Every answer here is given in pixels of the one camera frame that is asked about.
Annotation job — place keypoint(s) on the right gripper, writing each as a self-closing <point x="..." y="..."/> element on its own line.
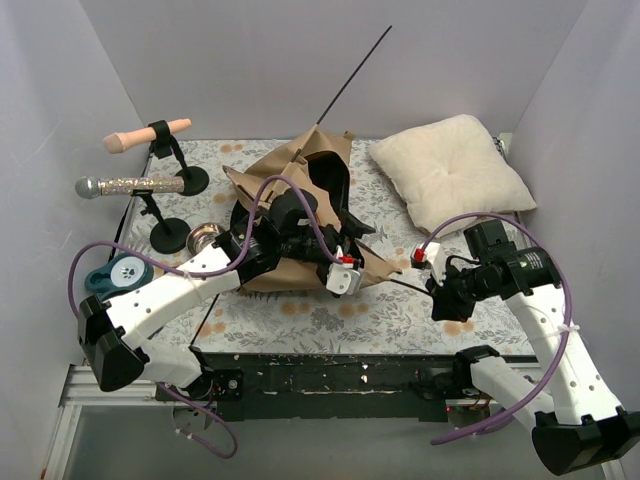
<point x="447" y="298"/>

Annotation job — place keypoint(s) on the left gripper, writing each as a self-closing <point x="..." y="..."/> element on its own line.
<point x="342" y="239"/>

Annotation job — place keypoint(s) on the beige fabric pet tent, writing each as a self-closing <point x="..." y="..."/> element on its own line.
<point x="318" y="163"/>

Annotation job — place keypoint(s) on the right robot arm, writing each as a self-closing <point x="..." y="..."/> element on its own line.
<point x="574" y="419"/>

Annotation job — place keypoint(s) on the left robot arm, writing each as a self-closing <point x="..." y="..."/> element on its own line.
<point x="116" y="334"/>

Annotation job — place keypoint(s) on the stainless steel pet bowl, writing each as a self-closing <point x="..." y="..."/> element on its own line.
<point x="202" y="236"/>

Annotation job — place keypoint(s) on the cream plush pillow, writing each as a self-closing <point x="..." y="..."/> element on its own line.
<point x="448" y="168"/>

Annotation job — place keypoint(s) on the floral patterned table mat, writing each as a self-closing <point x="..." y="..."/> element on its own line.
<point x="387" y="318"/>

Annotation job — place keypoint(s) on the black round stand base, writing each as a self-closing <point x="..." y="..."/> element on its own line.
<point x="169" y="235"/>

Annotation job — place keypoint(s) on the peach toy microphone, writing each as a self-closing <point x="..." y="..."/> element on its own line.
<point x="120" y="142"/>

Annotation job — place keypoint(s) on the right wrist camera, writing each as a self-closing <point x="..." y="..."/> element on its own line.
<point x="430" y="257"/>

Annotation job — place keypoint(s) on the black table front frame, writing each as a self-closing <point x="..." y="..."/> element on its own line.
<point x="347" y="386"/>

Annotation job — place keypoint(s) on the aluminium rail frame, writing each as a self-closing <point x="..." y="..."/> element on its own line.
<point x="140" y="433"/>

